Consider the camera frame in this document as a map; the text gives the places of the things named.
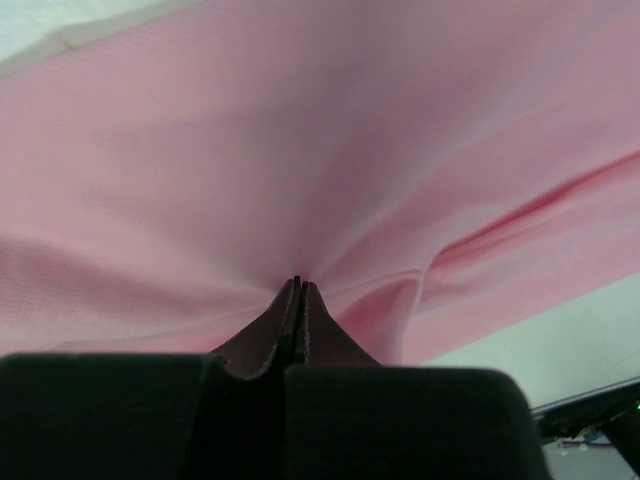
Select pink t shirt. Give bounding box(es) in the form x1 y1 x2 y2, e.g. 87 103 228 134
1 1 639 363

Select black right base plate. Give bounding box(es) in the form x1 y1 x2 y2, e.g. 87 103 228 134
531 397 639 474

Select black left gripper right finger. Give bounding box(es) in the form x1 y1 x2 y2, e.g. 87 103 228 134
282 282 548 479

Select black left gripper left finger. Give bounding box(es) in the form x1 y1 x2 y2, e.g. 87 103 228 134
1 279 300 479

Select aluminium rail frame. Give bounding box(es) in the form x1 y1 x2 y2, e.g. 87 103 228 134
531 377 639 417

